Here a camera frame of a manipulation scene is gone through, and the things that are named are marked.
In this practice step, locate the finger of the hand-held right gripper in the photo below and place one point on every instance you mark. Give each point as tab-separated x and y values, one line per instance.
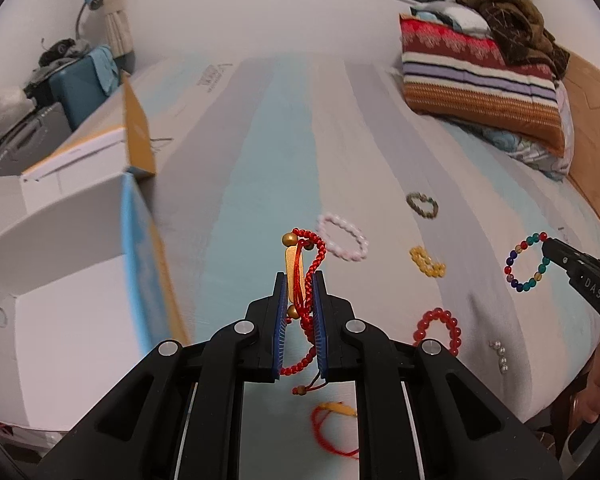
560	257

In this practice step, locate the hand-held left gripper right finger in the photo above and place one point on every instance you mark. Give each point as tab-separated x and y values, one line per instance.
319	320

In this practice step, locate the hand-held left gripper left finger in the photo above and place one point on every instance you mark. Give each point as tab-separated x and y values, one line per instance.
282	320

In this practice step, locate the white cardboard box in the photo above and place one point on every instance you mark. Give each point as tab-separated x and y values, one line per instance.
80	310

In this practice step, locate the floral pale blue pillow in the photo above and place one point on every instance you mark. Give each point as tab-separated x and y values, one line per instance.
530	152

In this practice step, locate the wooden headboard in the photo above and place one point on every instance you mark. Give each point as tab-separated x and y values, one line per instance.
595	110

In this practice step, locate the striped blue grey bed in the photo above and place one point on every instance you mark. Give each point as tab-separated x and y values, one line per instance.
280	160

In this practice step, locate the striped folded quilt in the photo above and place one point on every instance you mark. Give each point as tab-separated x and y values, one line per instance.
480	85

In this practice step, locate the brown furry garment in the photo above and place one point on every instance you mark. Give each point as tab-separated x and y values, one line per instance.
520	25

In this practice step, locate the white and blue cloth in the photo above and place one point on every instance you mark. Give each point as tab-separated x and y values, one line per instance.
460	15

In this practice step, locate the blue suitcase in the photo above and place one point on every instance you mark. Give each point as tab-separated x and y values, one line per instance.
75	90

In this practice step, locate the grey storage case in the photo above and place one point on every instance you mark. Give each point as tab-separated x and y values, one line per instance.
25	145

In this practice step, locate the white crumpled cloth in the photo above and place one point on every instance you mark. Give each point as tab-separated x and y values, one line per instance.
10	105

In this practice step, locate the dark clothes pile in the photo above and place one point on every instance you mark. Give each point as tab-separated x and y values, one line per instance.
60	50

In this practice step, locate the beige curtain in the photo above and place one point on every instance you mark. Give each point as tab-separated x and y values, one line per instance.
116	10

